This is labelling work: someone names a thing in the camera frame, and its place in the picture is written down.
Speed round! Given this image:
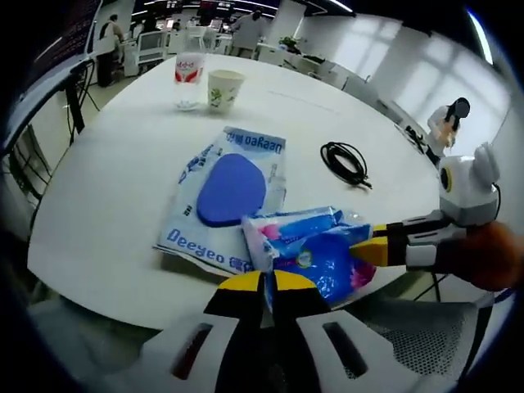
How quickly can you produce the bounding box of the grey mesh office chair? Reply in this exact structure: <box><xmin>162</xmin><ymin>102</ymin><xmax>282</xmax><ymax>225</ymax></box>
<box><xmin>335</xmin><ymin>282</ymin><xmax>499</xmax><ymax>384</ymax></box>

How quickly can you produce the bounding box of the white table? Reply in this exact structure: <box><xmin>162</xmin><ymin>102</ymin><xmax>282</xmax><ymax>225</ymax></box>
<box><xmin>26</xmin><ymin>52</ymin><xmax>451</xmax><ymax>328</ymax></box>

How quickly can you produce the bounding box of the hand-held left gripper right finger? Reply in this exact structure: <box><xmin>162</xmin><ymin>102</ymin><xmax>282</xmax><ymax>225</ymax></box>
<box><xmin>272</xmin><ymin>269</ymin><xmax>414</xmax><ymax>393</ymax></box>

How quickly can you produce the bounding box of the blue tissue packet item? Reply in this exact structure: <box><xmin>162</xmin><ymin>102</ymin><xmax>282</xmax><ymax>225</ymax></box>
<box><xmin>241</xmin><ymin>206</ymin><xmax>377</xmax><ymax>306</ymax></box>

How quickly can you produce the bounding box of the black cable item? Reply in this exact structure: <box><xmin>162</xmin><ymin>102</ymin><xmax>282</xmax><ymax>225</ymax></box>
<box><xmin>319</xmin><ymin>141</ymin><xmax>373</xmax><ymax>190</ymax></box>

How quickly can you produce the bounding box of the white printed bag item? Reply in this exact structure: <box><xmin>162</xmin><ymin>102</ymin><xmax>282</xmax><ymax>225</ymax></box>
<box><xmin>153</xmin><ymin>125</ymin><xmax>287</xmax><ymax>275</ymax></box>

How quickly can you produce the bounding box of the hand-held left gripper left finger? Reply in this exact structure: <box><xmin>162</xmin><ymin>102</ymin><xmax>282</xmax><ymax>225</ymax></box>
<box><xmin>134</xmin><ymin>270</ymin><xmax>263</xmax><ymax>393</ymax></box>

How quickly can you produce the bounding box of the black tripod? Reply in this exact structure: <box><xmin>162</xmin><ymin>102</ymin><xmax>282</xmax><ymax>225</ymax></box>
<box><xmin>63</xmin><ymin>61</ymin><xmax>102</xmax><ymax>145</ymax></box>

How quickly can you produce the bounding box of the green potted plant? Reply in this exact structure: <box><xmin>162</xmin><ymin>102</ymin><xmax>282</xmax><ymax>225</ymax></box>
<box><xmin>279</xmin><ymin>35</ymin><xmax>304</xmax><ymax>52</ymax></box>

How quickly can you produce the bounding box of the person's right hand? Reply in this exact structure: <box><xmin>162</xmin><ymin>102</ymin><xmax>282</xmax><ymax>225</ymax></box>
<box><xmin>433</xmin><ymin>220</ymin><xmax>524</xmax><ymax>291</ymax></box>

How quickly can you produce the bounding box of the clear plastic bottle item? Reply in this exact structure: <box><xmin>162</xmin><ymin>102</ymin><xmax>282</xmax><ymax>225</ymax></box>
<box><xmin>174</xmin><ymin>51</ymin><xmax>207</xmax><ymax>112</ymax></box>

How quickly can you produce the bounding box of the white office chair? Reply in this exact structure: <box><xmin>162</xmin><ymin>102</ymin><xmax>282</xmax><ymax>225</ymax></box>
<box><xmin>137</xmin><ymin>30</ymin><xmax>169</xmax><ymax>65</ymax></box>
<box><xmin>186</xmin><ymin>26</ymin><xmax>218</xmax><ymax>52</ymax></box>

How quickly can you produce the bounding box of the blue oval pad item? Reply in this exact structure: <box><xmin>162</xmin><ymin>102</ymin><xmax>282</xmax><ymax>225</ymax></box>
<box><xmin>195</xmin><ymin>153</ymin><xmax>267</xmax><ymax>228</ymax></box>

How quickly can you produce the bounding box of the dark roll-up banner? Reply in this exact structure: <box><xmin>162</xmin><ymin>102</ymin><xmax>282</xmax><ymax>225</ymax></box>
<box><xmin>32</xmin><ymin>0</ymin><xmax>103</xmax><ymax>73</ymax></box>

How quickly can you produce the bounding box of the white paper cup item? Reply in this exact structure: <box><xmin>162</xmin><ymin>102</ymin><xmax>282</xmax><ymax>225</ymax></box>
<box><xmin>206</xmin><ymin>69</ymin><xmax>246</xmax><ymax>115</ymax></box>

